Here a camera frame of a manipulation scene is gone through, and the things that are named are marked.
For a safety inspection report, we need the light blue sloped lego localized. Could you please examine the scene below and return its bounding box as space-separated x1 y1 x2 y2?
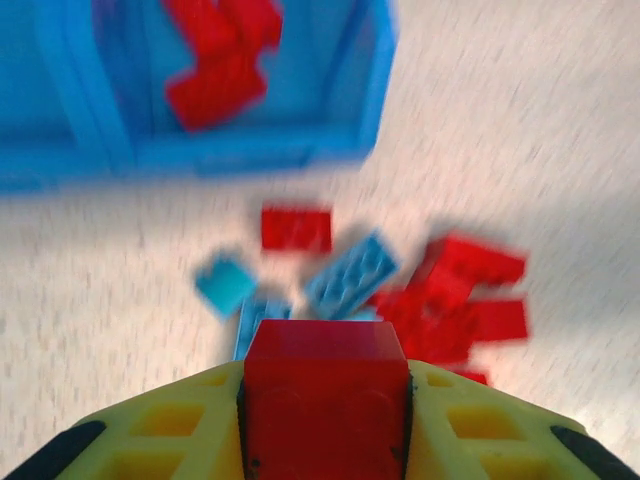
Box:
193 246 259 322

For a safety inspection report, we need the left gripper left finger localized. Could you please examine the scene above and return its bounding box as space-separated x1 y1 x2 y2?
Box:
0 359 247 480

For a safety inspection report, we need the blue lego brick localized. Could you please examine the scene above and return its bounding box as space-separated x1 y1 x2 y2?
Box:
233 294 294 362
303 230 402 322

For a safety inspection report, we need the blue two-compartment plastic bin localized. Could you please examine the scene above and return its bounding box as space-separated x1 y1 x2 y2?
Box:
0 0 402 194

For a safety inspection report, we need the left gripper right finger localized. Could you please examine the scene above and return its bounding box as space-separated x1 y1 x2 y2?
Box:
406 358 640 480

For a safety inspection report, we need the red lego brick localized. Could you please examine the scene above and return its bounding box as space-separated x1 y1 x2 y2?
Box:
164 48 270 134
242 319 409 480
259 204 334 254
366 287 477 364
411 233 529 302
469 298 531 344
162 0 237 57
224 0 285 57
449 367 492 389

